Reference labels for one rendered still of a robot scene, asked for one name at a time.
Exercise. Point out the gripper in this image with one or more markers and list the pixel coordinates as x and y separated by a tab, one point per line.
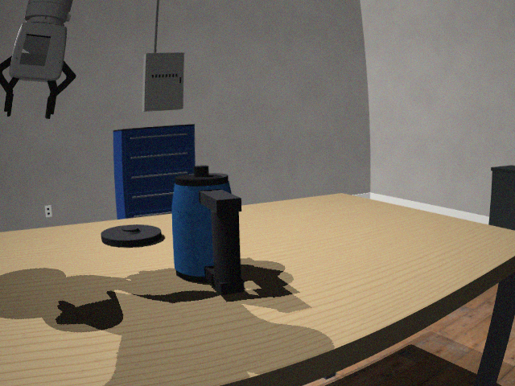
49	73

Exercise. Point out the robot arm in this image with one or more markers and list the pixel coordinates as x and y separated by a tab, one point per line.
35	47

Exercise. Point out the blue kettle with black handle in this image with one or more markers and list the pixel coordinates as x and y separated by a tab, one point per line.
205	216

